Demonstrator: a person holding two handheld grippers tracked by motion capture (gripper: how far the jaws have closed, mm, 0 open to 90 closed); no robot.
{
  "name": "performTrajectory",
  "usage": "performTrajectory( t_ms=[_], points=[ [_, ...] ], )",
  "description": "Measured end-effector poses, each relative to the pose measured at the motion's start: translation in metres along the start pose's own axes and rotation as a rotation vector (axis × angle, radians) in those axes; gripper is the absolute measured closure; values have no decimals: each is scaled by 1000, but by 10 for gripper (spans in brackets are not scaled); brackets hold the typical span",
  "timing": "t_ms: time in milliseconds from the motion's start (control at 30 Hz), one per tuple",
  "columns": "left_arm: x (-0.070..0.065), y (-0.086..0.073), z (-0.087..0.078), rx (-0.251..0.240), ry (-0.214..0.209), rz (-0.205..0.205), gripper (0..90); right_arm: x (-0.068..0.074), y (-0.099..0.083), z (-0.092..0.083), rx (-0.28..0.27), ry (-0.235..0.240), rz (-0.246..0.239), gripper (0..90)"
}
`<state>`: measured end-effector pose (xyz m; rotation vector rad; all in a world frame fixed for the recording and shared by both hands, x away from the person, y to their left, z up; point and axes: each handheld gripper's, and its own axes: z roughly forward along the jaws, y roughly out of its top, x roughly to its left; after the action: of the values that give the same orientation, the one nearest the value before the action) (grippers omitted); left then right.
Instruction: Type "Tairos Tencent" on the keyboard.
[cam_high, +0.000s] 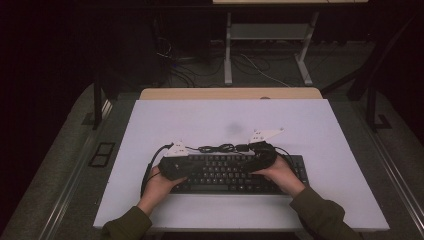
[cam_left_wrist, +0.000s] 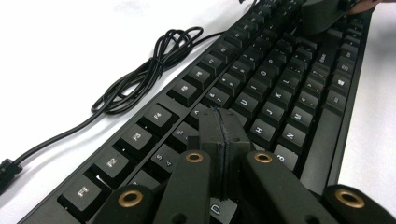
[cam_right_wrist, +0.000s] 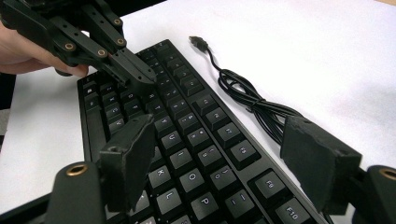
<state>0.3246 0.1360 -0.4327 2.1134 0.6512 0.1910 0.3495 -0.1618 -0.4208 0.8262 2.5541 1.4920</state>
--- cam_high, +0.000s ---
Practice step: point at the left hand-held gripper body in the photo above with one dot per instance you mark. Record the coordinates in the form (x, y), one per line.
(171, 165)

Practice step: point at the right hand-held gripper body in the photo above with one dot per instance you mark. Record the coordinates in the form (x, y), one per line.
(265, 153)

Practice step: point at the black computer keyboard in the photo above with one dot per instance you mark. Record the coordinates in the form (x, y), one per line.
(226, 173)

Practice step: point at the person's left hand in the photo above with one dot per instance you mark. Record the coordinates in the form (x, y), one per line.
(158, 188)

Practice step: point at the person's right hand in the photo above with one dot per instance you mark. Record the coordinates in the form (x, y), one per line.
(283, 176)

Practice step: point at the white board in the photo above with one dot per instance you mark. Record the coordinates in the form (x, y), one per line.
(233, 113)

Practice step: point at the round table grommet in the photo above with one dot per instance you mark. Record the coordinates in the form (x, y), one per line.
(265, 98)

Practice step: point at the wooden table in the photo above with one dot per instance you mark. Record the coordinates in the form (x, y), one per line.
(200, 94)

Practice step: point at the black metal stand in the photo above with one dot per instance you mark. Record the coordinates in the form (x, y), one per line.
(370, 106)
(97, 106)

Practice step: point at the white metal desk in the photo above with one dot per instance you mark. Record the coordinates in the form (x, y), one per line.
(266, 31)

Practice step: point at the metal floor rail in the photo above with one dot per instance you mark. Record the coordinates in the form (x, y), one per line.
(396, 180)
(71, 186)

